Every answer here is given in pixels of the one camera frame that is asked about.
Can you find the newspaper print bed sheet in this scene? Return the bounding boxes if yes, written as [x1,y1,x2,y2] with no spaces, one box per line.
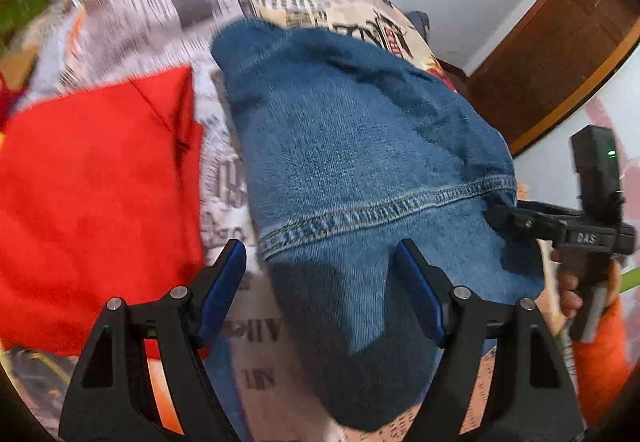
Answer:
[9,0,458,441]

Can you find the brown wooden wardrobe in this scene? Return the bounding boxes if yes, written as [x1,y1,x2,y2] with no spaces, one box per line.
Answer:
[466,0,639,155]

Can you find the green patterned covered cabinet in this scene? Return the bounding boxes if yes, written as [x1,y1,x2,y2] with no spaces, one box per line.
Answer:
[0,0,49,50]

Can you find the blue denim jeans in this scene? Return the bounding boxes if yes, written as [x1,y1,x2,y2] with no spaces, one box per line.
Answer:
[212,19,544,432]

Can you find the right hand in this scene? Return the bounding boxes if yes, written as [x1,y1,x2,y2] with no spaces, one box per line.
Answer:
[550,248,623,321]

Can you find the orange sleeved right forearm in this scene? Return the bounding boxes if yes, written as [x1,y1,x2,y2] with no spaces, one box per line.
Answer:
[572,298,630,428]

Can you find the red folded garment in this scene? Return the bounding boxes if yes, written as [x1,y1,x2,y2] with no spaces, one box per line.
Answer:
[1,67,204,355]

